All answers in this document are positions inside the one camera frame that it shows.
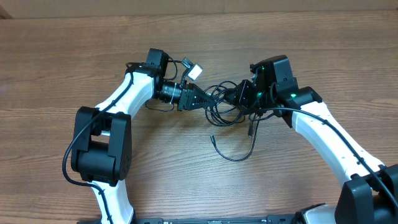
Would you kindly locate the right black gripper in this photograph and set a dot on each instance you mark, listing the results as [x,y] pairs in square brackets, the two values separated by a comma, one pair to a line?
[239,101]

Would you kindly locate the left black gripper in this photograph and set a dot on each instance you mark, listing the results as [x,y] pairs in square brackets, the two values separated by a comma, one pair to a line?
[188,97]

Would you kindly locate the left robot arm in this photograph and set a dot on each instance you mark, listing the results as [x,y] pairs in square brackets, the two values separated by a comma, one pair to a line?
[99,155]

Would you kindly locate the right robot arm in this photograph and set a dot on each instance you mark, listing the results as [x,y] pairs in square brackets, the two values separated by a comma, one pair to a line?
[368,186]

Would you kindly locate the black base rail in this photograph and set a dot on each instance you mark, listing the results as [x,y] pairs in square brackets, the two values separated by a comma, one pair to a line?
[242,220]

